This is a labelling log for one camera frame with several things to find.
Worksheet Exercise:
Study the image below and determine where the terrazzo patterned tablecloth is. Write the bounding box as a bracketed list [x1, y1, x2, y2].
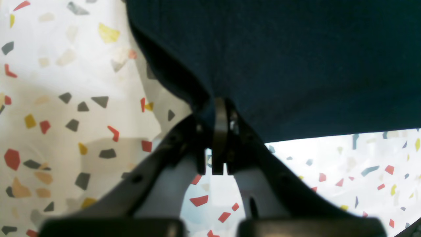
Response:
[0, 0, 420, 237]

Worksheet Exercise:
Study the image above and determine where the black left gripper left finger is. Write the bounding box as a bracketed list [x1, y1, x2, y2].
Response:
[39, 98, 227, 237]

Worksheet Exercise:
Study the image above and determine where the black t-shirt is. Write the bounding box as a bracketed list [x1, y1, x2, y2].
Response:
[126, 0, 421, 143]

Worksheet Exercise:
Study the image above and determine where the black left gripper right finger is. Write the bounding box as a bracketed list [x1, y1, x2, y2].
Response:
[227, 101, 386, 237]

